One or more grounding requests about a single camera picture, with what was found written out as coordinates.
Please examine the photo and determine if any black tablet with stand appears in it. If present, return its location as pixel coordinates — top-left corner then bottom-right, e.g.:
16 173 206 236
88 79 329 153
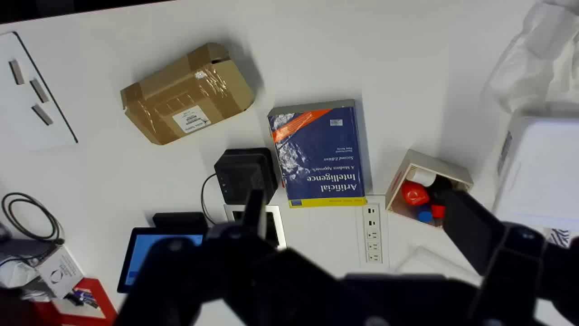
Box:
115 211 211 296

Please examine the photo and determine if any black looped cable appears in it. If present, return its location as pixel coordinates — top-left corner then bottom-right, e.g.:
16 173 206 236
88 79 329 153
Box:
0 191 64 245

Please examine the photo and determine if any brown cardboard box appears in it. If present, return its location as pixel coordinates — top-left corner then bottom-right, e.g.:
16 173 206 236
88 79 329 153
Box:
117 42 258 148

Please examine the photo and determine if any white outlet strip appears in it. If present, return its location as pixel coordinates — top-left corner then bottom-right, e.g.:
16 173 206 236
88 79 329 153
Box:
359 204 385 265

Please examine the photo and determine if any clear plastic bag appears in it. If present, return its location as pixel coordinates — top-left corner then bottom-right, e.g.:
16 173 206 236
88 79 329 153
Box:
486 0 579 117

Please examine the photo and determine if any blue textbook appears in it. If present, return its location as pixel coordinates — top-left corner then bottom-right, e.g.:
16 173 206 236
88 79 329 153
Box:
265 99 370 211

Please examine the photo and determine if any small white carton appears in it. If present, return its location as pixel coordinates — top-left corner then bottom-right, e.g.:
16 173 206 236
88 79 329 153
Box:
34 243 86 301

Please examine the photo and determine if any small black box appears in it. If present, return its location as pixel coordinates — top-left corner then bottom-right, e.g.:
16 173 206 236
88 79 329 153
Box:
213 148 280 207

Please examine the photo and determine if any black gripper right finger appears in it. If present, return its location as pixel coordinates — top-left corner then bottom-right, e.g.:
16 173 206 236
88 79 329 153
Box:
441 189 579 326

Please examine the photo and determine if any wooden toy box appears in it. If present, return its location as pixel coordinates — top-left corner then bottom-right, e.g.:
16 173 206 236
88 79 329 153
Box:
383 149 475 229

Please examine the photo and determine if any grey metal clip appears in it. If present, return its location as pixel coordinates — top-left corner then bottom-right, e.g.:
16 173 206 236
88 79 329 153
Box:
30 104 55 129
26 79 52 106
7 59 26 88

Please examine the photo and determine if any red box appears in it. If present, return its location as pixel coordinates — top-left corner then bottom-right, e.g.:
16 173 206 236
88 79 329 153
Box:
32 278 119 326

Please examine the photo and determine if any black power cable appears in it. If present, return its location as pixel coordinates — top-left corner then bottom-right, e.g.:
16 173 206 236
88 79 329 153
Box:
198 173 220 227

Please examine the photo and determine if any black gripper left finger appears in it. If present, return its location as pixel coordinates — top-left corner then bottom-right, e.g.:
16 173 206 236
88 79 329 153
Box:
115 189 339 326

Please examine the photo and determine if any blue patterned white packet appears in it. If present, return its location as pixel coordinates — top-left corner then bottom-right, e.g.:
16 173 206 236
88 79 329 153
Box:
540 227 573 249

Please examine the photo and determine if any white sheet with black edge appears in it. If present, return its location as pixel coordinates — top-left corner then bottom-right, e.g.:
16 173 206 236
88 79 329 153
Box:
0 32 79 153

